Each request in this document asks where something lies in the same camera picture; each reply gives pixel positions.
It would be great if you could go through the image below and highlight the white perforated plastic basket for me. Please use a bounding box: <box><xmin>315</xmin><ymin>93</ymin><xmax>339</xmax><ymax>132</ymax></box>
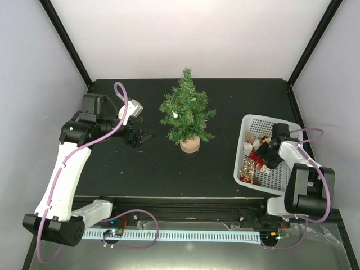
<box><xmin>233</xmin><ymin>114</ymin><xmax>303</xmax><ymax>196</ymax></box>

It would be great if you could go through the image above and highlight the small green christmas tree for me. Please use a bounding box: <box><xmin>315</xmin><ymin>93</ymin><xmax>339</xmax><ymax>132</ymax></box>
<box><xmin>159</xmin><ymin>68</ymin><xmax>217</xmax><ymax>145</ymax></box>

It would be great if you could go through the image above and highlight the red star ornament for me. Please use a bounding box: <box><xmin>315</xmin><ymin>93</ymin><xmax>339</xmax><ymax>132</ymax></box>
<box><xmin>248</xmin><ymin>149</ymin><xmax>264</xmax><ymax>167</ymax></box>

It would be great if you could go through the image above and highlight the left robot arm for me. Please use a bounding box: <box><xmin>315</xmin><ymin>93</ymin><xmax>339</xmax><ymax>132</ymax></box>
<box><xmin>22</xmin><ymin>94</ymin><xmax>154</xmax><ymax>246</ymax></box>

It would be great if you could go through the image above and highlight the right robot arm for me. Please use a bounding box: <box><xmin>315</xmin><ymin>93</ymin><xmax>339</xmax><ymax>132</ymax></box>
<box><xmin>255</xmin><ymin>123</ymin><xmax>335</xmax><ymax>227</ymax></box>

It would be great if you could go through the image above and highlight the gold merry christmas sign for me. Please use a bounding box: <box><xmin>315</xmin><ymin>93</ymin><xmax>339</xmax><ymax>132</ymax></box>
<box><xmin>240</xmin><ymin>159</ymin><xmax>255</xmax><ymax>184</ymax></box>

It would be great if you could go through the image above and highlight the round wooden tree base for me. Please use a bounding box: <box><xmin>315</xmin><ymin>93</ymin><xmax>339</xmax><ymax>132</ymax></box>
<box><xmin>180</xmin><ymin>136</ymin><xmax>200</xmax><ymax>154</ymax></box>

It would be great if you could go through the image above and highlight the white snowflake ornament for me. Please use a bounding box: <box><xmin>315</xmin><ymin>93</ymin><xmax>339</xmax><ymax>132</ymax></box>
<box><xmin>258</xmin><ymin>165</ymin><xmax>271</xmax><ymax>175</ymax></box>

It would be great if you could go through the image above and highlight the burlap bow ornament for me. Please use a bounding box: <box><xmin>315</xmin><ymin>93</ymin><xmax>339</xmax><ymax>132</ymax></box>
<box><xmin>245</xmin><ymin>131</ymin><xmax>255</xmax><ymax>141</ymax></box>

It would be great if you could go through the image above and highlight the brown pine cone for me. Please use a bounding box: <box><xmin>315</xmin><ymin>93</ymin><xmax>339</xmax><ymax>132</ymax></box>
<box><xmin>251</xmin><ymin>178</ymin><xmax>261</xmax><ymax>186</ymax></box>

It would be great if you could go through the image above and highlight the right controller circuit board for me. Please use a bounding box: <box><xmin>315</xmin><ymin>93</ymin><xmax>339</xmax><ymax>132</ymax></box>
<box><xmin>260</xmin><ymin>229</ymin><xmax>290</xmax><ymax>240</ymax></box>

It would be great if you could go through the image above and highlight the controller circuit board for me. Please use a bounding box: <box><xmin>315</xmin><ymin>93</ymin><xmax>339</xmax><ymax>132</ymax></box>
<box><xmin>260</xmin><ymin>229</ymin><xmax>290</xmax><ymax>240</ymax></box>
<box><xmin>103</xmin><ymin>228</ymin><xmax>124</xmax><ymax>238</ymax></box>

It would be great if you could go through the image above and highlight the left controller circuit board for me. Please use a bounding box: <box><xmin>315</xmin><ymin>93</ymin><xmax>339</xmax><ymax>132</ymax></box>
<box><xmin>103</xmin><ymin>228</ymin><xmax>124</xmax><ymax>238</ymax></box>

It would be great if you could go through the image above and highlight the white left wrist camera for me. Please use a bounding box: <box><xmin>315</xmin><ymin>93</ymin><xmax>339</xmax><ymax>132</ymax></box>
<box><xmin>118</xmin><ymin>99</ymin><xmax>143</xmax><ymax>126</ymax></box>

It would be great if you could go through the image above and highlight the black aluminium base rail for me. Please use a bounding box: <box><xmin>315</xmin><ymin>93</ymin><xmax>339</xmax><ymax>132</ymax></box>
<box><xmin>70</xmin><ymin>196</ymin><xmax>341</xmax><ymax>228</ymax></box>

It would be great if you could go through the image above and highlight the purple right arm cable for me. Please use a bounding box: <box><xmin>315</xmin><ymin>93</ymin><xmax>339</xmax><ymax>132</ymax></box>
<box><xmin>289</xmin><ymin>128</ymin><xmax>331</xmax><ymax>224</ymax></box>

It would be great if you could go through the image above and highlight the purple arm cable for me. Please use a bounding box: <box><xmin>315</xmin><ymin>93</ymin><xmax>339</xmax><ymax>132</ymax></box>
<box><xmin>289</xmin><ymin>128</ymin><xmax>331</xmax><ymax>224</ymax></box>
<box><xmin>36</xmin><ymin>82</ymin><xmax>130</xmax><ymax>264</ymax></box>

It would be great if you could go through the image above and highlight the white slotted cable duct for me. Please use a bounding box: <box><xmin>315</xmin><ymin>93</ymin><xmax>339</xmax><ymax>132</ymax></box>
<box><xmin>82</xmin><ymin>228</ymin><xmax>261</xmax><ymax>244</ymax></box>

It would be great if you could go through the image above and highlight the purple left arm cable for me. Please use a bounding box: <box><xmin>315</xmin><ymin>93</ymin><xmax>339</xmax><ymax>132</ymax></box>
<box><xmin>36</xmin><ymin>82</ymin><xmax>130</xmax><ymax>264</ymax></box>

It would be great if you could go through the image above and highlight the left black frame post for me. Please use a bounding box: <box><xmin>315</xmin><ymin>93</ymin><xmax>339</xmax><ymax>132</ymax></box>
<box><xmin>39</xmin><ymin>0</ymin><xmax>93</xmax><ymax>87</ymax></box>

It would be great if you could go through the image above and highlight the black frame post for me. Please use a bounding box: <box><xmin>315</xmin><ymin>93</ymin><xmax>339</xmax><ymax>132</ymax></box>
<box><xmin>287</xmin><ymin>0</ymin><xmax>343</xmax><ymax>87</ymax></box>
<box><xmin>39</xmin><ymin>0</ymin><xmax>93</xmax><ymax>87</ymax></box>

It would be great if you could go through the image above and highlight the right black frame post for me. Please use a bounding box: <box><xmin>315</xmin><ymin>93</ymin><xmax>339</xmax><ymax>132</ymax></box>
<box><xmin>287</xmin><ymin>0</ymin><xmax>343</xmax><ymax>87</ymax></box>

